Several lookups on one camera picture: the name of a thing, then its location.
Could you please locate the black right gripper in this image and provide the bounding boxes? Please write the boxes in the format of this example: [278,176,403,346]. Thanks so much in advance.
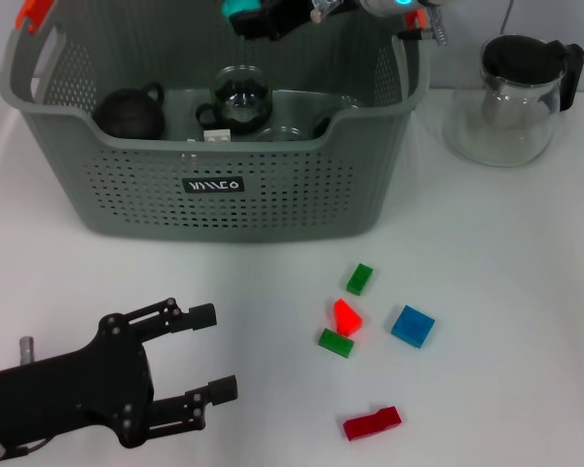
[228,0,323,42]

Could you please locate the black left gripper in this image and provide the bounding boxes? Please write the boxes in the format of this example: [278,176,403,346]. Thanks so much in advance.
[0,297,239,449]

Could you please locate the teal toy brick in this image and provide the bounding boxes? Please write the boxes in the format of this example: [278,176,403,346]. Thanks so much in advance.
[222,0,265,18]

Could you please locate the glass teacup with black sleeve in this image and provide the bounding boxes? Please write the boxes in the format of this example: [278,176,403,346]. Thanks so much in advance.
[310,112,340,139]
[255,125,306,143]
[196,65,274,135]

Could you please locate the green toy brick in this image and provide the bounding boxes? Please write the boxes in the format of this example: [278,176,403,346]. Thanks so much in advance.
[346,263,375,297]
[316,327,356,359]

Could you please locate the red-orange wedge toy brick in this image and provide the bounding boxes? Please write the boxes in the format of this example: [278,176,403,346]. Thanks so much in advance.
[331,297,364,339]

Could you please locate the blue toy brick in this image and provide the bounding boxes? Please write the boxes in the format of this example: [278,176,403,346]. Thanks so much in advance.
[389,304,437,350]

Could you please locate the grey-green perforated storage basket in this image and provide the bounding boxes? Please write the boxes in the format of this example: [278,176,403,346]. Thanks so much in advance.
[0,0,430,244]

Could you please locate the dark clay teapot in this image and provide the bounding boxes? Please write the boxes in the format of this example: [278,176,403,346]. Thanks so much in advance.
[92,80,167,141]

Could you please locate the dark red long toy brick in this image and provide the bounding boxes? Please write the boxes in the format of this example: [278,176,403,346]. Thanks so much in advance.
[343,406,403,443]

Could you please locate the glass pitcher with black lid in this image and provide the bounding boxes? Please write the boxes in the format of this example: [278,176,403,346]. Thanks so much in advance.
[442,32,584,169]

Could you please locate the right gripper cable with plug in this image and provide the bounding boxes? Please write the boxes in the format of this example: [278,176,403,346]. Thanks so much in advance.
[397,7,450,49]

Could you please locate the gripper cable with plug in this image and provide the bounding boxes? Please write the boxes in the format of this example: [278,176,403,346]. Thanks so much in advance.
[18,334,36,365]
[397,7,450,49]

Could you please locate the left gripper cable with plug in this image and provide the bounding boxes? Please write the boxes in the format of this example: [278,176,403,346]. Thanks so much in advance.
[18,334,36,365]

